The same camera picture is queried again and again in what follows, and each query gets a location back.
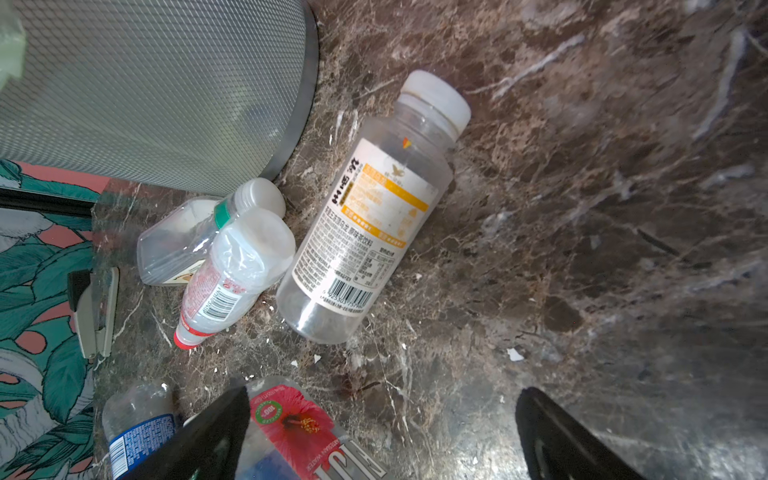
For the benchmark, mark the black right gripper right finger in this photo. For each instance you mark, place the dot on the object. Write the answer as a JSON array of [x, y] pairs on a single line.
[[556, 446]]

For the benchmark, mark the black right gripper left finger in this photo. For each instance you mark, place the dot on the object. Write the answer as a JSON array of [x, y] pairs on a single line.
[[208, 447]]

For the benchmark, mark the clear bottle blue cap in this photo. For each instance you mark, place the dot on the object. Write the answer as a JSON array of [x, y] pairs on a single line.
[[289, 436]]

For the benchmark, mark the blue label clear water bottle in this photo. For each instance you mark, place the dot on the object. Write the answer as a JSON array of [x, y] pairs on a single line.
[[137, 423]]

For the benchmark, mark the white cap orange label bottle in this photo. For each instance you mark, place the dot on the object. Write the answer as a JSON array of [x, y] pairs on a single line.
[[394, 177]]

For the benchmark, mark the grey mesh waste bin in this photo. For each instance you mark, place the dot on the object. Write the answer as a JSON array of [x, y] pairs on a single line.
[[193, 95]]

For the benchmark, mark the grey black stapler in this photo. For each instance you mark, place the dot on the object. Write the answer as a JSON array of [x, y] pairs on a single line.
[[93, 310]]

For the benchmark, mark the red cap white bottle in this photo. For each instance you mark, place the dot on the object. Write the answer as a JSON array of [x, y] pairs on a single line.
[[250, 253]]

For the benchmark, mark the clear bottle green neck band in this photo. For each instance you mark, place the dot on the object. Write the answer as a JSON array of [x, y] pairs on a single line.
[[172, 250]]

